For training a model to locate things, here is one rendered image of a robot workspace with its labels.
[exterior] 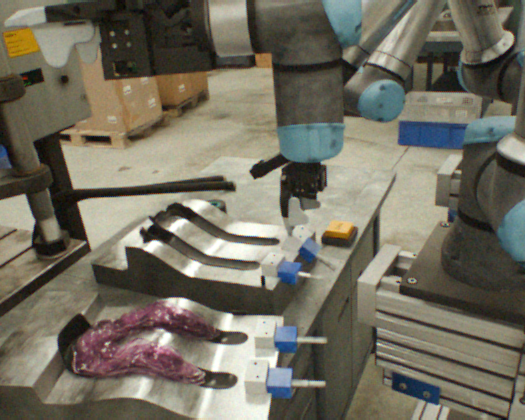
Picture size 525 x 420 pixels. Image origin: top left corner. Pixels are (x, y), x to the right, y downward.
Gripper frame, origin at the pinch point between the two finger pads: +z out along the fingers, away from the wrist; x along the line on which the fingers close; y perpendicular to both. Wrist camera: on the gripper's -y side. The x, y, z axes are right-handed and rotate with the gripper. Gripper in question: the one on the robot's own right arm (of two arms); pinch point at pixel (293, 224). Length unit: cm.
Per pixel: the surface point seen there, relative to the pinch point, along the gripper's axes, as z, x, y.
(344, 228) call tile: 10.9, 19.9, 5.7
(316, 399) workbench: 55, 0, 3
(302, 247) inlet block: 4.5, -2.1, 2.7
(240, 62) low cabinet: 83, 616, -344
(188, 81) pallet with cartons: 61, 396, -295
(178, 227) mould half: 1.9, -5.9, -28.0
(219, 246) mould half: 6.3, -4.6, -17.8
